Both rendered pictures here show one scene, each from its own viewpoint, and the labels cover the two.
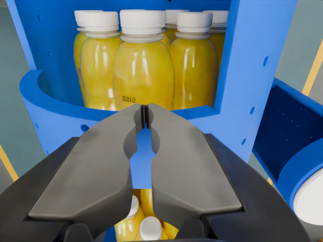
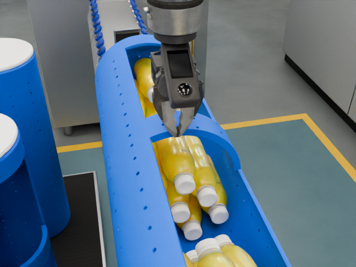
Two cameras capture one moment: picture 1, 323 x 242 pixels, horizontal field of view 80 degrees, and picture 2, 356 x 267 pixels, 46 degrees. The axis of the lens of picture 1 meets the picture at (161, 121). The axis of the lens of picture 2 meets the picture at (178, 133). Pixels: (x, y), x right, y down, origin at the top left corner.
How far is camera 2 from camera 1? 0.68 m
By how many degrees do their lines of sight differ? 25
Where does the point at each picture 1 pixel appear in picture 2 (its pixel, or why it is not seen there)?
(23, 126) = (330, 207)
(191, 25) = not seen: hidden behind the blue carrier
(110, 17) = (202, 194)
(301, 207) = (9, 123)
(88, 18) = (212, 192)
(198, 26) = not seen: hidden behind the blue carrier
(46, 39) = (239, 192)
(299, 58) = not seen: outside the picture
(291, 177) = (20, 149)
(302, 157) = (11, 168)
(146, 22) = (182, 178)
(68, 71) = (228, 185)
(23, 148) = (322, 178)
